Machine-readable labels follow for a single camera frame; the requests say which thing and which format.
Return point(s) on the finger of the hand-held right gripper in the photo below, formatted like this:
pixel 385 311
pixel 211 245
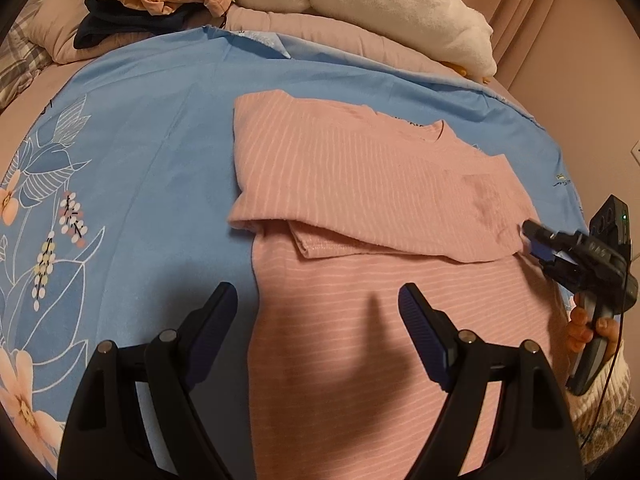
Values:
pixel 549 259
pixel 547 236

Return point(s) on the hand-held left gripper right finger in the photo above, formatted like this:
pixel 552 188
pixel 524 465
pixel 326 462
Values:
pixel 420 322

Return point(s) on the pink pillow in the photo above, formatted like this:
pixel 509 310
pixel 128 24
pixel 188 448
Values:
pixel 55 30

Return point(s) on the person's right forearm knit sleeve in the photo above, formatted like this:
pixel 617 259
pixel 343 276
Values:
pixel 607 410

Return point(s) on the blue floral bed sheet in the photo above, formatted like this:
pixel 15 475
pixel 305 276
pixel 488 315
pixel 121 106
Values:
pixel 135 180

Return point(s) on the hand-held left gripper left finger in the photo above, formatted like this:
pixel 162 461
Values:
pixel 216 322

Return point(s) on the dark navy garment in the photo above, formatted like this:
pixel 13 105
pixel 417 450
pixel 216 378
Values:
pixel 115 22

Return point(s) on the person's right hand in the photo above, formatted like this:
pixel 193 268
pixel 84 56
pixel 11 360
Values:
pixel 585 330

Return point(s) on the pink striped shirt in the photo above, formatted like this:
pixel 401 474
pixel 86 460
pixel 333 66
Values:
pixel 380 280

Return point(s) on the pink quilt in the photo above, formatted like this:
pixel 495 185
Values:
pixel 340 35

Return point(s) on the grey plaid cloth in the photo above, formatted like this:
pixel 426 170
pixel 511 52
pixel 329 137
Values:
pixel 20 60

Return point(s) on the white wall socket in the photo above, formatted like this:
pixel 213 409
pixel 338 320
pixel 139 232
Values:
pixel 636 152

